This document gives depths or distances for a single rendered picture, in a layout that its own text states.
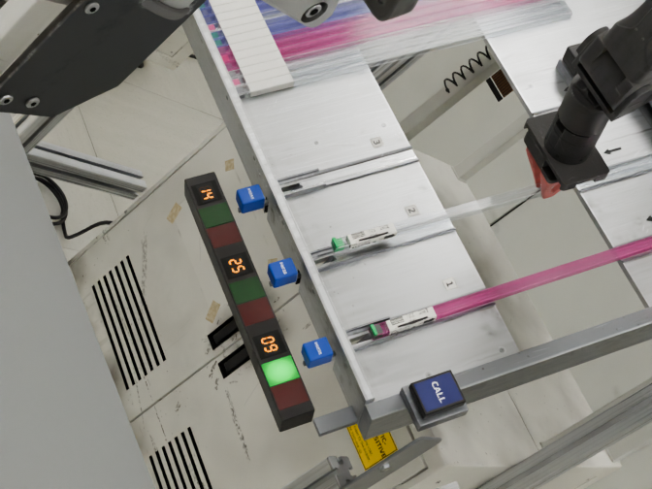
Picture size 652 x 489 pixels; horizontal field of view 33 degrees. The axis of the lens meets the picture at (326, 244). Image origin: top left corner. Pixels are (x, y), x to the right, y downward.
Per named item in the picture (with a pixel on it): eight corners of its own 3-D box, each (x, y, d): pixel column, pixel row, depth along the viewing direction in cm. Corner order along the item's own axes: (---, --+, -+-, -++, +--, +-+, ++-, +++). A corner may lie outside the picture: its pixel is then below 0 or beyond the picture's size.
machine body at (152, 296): (149, 649, 174) (446, 465, 148) (37, 286, 205) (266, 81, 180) (374, 608, 225) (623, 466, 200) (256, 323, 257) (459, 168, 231)
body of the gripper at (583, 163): (566, 115, 135) (585, 77, 129) (606, 180, 130) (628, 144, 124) (520, 128, 133) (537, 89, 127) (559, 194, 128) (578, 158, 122)
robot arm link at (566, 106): (563, 75, 120) (595, 112, 118) (609, 53, 123) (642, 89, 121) (545, 114, 126) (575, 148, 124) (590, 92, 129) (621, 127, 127)
